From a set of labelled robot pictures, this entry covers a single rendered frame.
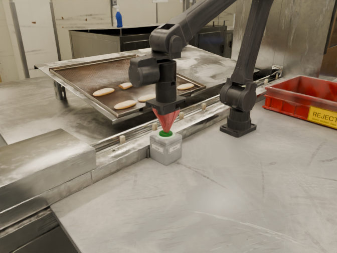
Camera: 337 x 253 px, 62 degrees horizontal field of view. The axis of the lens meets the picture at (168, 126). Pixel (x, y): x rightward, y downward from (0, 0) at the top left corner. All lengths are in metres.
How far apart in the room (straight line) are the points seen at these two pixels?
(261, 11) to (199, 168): 0.52
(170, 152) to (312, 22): 1.10
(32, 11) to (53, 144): 3.68
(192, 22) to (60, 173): 0.49
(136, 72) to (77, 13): 4.34
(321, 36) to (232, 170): 1.01
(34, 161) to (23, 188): 0.07
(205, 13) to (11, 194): 0.62
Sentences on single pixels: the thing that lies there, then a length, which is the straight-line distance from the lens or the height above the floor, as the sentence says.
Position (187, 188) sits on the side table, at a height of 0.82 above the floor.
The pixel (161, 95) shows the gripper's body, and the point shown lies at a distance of 0.74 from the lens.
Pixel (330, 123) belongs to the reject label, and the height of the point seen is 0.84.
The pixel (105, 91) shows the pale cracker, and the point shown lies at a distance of 1.14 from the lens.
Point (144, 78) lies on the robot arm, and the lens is 0.68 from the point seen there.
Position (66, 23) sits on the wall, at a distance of 4.91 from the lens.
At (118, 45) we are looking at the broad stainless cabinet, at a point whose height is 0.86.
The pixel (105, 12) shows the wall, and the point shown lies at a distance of 5.28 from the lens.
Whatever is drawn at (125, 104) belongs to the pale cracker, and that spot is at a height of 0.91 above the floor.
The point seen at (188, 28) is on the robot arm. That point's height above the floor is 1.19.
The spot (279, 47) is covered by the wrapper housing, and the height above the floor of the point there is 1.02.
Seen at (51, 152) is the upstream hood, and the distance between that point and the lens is 0.73.
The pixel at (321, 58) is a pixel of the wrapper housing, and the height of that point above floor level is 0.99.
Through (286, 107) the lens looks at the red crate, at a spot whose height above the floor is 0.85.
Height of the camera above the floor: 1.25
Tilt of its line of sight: 24 degrees down
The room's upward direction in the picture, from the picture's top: straight up
